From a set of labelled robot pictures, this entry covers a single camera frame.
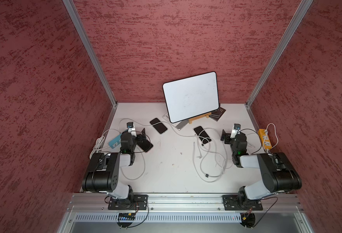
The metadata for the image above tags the white charging cable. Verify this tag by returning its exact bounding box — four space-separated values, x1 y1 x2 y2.
119 145 147 181
119 117 201 138

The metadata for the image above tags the light case phone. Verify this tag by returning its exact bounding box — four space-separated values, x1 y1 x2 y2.
150 118 168 135

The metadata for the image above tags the pink case phone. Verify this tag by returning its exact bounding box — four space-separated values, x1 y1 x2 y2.
136 136 153 152

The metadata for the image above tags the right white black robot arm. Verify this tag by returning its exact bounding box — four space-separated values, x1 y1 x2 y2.
220 130 302 207

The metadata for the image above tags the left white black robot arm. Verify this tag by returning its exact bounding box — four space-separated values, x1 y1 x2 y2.
81 131 147 205

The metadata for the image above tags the beige case phone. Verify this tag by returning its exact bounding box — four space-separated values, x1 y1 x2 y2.
193 126 212 145

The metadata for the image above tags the black booklet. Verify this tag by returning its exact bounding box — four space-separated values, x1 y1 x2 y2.
209 106 226 121

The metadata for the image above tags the teal power strip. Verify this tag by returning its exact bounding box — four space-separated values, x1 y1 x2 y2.
108 134 121 149

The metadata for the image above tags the wooden easel stand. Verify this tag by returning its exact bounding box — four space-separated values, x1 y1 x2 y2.
188 112 211 124

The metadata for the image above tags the yellow power strip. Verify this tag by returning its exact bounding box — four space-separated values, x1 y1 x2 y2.
258 129 273 151

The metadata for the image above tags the white board on easel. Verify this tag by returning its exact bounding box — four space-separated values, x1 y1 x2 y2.
162 71 219 123

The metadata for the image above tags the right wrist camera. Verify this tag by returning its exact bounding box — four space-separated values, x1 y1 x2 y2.
230 123 241 138

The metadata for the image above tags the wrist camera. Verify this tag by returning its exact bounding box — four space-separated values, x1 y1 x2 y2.
126 122 137 137
230 123 241 138

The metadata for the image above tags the white cable tangle right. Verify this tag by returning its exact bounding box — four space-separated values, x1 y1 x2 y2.
192 128 233 183

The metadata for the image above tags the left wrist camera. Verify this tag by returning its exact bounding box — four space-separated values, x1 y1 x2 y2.
126 122 137 137

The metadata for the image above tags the white coiled power cord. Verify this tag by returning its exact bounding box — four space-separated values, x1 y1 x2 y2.
262 123 279 149

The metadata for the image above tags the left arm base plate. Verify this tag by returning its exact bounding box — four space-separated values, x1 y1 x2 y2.
108 194 149 211

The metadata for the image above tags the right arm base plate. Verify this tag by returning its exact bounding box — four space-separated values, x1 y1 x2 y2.
222 195 263 211

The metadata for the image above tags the aluminium front rail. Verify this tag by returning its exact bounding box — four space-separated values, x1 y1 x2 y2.
66 193 305 213

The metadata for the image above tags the left aluminium corner post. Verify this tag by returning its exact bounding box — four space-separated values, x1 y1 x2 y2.
63 0 117 108

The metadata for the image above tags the aluminium corner post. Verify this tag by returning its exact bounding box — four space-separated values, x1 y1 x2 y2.
245 0 313 109
63 0 117 108

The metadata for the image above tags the right aluminium corner post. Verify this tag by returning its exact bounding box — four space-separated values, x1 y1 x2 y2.
245 0 313 109

